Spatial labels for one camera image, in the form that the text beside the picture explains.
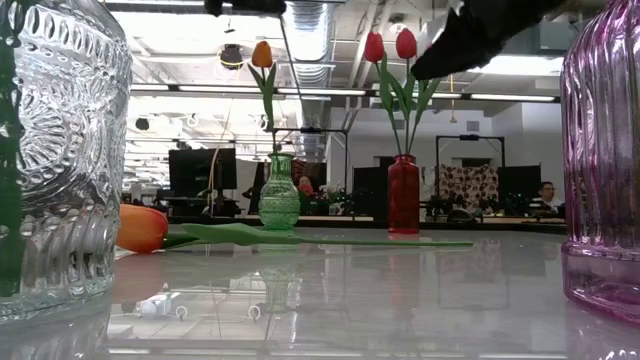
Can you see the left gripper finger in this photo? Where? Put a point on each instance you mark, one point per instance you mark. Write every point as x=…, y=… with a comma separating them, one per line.
x=250, y=5

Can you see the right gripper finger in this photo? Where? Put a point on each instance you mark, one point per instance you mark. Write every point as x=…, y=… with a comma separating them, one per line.
x=475, y=35

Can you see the pink ribbed glass vase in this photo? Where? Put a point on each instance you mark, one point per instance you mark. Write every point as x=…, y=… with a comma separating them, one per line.
x=600, y=150

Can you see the red glass vase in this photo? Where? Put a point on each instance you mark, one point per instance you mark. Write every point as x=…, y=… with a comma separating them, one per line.
x=403, y=195

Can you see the green glass vase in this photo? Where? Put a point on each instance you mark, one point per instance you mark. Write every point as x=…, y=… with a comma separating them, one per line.
x=279, y=200

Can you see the clear embossed glass vase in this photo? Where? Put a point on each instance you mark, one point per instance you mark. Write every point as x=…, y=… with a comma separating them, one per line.
x=70, y=150

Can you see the ceiling light strip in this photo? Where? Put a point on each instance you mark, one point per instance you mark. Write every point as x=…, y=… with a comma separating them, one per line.
x=325, y=92

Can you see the floral patterned backdrop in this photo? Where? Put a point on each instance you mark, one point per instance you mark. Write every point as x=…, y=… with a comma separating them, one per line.
x=470, y=185

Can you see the black cabinet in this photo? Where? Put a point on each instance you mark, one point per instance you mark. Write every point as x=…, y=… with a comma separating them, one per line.
x=520, y=185
x=370, y=190

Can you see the person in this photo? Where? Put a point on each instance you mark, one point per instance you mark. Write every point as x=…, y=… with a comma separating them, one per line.
x=304, y=186
x=547, y=192

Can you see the black monitor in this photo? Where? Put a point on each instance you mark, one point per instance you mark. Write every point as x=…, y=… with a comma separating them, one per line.
x=195, y=172

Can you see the black dome ceiling camera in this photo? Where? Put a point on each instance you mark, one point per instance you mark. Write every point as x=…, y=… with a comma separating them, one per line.
x=231, y=56

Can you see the silver ventilation duct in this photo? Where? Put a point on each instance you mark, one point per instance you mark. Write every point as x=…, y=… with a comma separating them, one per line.
x=312, y=30

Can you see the black metal frame rig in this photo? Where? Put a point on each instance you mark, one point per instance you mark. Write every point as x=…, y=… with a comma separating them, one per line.
x=310, y=131
x=469, y=137

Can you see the black metal table frame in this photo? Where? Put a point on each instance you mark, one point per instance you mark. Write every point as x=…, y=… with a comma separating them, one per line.
x=500, y=227

